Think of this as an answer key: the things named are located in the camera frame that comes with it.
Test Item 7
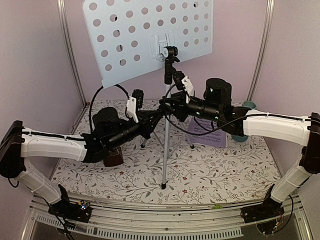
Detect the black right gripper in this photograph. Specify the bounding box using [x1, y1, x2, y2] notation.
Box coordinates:
[158, 94, 220, 125]

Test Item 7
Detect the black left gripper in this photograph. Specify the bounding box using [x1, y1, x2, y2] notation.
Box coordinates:
[108, 111, 165, 151]

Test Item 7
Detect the light blue music stand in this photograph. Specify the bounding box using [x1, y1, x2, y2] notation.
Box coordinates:
[81, 0, 215, 189]

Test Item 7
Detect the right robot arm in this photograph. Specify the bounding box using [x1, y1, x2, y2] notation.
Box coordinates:
[159, 77, 320, 218]

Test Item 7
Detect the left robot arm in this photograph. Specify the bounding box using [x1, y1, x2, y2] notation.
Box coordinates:
[0, 107, 164, 217]

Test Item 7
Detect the brown wooden metronome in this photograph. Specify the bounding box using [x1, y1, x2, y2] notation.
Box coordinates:
[103, 147, 124, 167]

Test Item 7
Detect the purple sheet music page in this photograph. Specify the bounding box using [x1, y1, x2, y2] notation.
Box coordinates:
[188, 118, 228, 148]

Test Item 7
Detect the floral patterned table mat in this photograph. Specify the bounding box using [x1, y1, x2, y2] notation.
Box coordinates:
[48, 99, 282, 205]

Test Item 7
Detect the teal cup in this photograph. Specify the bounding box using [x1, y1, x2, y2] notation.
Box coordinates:
[231, 101, 257, 143]

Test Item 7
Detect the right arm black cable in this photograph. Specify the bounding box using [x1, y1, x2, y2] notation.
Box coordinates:
[163, 83, 247, 136]

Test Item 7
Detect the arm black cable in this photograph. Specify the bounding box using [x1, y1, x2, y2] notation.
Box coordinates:
[89, 84, 131, 131]
[163, 83, 247, 136]

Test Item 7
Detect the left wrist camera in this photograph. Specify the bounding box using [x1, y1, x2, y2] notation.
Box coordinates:
[125, 89, 144, 123]

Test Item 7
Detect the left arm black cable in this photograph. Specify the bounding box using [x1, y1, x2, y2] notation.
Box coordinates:
[89, 84, 131, 131]

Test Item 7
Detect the right aluminium frame post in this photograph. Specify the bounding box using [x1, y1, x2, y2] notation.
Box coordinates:
[246, 0, 275, 101]

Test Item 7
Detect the aluminium frame post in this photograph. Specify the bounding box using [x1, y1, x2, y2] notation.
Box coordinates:
[246, 0, 275, 101]
[56, 0, 87, 106]

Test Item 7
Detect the aluminium base frame rail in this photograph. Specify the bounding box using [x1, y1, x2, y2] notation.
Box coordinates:
[21, 192, 315, 240]

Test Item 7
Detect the left aluminium frame post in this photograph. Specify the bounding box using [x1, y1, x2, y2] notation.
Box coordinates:
[56, 0, 87, 106]

